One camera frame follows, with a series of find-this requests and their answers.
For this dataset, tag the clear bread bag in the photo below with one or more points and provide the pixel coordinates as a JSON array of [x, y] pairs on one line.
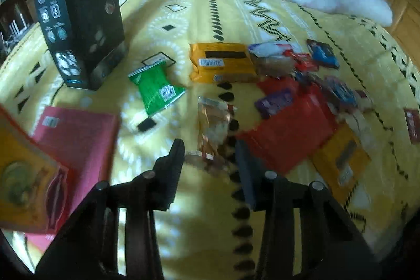
[[272, 62]]

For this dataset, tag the green snack packet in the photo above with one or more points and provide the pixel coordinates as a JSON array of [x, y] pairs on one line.
[[154, 86]]

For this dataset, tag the brown snack bar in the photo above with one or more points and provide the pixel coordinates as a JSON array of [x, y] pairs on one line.
[[413, 124]]

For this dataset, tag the clear cookie packet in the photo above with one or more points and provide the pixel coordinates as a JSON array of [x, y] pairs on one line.
[[213, 129]]

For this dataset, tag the orange snack packet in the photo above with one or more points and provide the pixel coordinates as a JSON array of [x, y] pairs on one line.
[[338, 162]]

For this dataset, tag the dark wooden shelf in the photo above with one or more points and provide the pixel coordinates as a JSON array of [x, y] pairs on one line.
[[14, 21]]

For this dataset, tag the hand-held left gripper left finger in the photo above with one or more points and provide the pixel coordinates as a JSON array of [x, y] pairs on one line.
[[174, 168]]

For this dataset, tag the orange printed box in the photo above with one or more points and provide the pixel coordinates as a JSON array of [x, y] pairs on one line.
[[23, 162]]

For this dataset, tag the pink flat box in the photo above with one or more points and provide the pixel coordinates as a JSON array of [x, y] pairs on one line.
[[82, 142]]

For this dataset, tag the blue snack packet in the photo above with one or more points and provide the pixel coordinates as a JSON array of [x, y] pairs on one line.
[[323, 53], [341, 93]]

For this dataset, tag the large red snack packet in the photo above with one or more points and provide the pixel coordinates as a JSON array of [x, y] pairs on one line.
[[295, 135]]

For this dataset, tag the clear plastic wrapper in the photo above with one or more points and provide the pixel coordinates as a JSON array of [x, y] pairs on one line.
[[357, 127]]

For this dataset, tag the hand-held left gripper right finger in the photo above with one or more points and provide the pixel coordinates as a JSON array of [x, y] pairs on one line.
[[246, 168]]

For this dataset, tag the tall black printed box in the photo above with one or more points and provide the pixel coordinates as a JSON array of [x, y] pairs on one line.
[[88, 4]]

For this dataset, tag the purple snack packet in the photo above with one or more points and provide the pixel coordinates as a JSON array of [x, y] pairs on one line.
[[275, 103]]

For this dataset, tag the yellow biscuit packet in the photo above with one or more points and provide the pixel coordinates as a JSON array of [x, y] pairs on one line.
[[223, 66]]

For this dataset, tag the small red snack packet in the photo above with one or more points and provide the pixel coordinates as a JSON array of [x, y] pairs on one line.
[[303, 63]]

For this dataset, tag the wooden bed frame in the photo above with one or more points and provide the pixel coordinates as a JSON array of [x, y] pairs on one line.
[[407, 24]]

